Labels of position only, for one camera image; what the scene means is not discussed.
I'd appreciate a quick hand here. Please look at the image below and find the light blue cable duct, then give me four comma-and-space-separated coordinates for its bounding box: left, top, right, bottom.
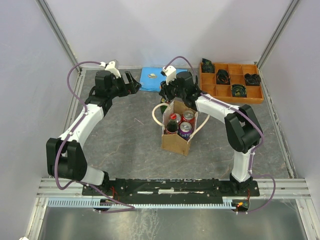
47, 197, 236, 210

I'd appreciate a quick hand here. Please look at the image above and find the dark rolled item top-left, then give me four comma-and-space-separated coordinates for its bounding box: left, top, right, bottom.
201, 58, 215, 74

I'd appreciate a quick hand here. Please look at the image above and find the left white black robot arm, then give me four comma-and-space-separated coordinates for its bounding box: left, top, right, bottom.
46, 70, 141, 195

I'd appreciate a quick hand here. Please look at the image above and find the aluminium frame rail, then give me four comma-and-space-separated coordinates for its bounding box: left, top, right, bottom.
35, 0, 78, 66

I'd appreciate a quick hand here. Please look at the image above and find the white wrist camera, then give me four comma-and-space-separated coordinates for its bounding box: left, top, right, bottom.
161, 65, 177, 85
99, 60, 121, 78

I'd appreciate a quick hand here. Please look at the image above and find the blue patterned cloth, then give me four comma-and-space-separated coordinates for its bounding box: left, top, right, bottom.
138, 66, 188, 92

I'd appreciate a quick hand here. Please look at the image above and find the dark rolled item centre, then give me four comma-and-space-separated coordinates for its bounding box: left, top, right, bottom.
216, 69, 231, 85

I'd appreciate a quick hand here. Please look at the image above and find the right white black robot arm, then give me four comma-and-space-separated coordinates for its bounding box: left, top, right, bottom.
159, 69, 264, 196

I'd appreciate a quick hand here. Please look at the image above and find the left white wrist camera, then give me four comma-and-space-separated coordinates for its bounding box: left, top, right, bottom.
99, 60, 121, 78

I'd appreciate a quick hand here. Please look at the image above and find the purple soda can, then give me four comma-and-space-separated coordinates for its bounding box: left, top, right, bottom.
178, 121, 193, 140

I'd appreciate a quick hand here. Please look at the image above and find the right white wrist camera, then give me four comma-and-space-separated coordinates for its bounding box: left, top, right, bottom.
161, 65, 177, 85

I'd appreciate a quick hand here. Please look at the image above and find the cola bottle red cap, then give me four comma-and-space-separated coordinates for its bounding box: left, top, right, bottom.
165, 113, 179, 135

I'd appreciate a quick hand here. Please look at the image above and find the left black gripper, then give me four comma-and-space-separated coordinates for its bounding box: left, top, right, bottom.
108, 70, 142, 99

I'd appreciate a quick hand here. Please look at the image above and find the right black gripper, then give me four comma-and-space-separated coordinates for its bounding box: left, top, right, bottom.
158, 75, 185, 102

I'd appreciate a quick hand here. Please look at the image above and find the dark rolled item bottom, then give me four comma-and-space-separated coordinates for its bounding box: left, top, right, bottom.
231, 84, 247, 98

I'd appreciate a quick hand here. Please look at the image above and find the red cola can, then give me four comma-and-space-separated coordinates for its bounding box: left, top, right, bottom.
175, 113, 182, 125
182, 110, 195, 127

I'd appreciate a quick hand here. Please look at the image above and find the green glass bottle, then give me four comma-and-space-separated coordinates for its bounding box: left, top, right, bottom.
160, 98, 171, 115

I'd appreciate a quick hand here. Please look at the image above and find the dark rolled item right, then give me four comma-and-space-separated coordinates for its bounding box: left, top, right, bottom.
244, 73, 261, 86

